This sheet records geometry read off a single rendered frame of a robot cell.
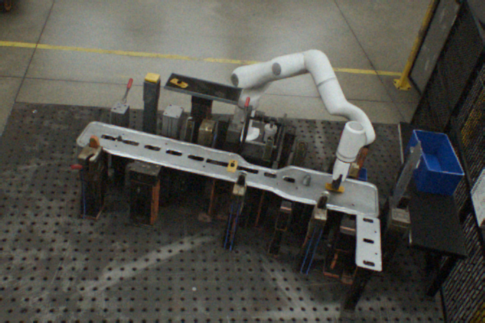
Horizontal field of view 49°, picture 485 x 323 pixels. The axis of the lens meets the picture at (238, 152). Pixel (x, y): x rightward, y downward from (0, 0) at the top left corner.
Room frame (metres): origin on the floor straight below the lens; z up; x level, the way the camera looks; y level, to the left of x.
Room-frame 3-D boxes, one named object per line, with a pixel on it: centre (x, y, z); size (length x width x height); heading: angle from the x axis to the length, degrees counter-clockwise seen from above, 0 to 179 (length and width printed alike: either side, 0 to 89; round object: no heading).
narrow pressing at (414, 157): (1.76, -0.71, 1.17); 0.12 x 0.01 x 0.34; 176
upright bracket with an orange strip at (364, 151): (1.94, -0.56, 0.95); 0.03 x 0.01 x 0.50; 86
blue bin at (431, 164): (2.01, -0.90, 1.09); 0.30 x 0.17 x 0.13; 4
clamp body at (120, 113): (2.04, 0.59, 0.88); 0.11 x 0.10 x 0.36; 176
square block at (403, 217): (1.65, -0.71, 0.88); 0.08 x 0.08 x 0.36; 86
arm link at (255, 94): (2.41, -0.02, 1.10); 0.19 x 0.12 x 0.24; 128
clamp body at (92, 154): (1.68, 0.61, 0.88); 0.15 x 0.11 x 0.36; 176
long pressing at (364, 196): (1.82, 0.04, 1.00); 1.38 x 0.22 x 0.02; 86
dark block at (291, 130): (2.03, -0.23, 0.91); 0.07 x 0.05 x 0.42; 176
